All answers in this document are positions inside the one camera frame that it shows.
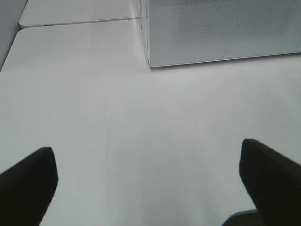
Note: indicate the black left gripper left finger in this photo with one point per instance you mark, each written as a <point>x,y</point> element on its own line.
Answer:
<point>27,189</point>

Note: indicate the white microwave door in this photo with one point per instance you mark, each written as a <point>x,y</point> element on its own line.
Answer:
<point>194,31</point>

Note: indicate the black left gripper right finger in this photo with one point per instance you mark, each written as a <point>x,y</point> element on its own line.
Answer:
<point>273,182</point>

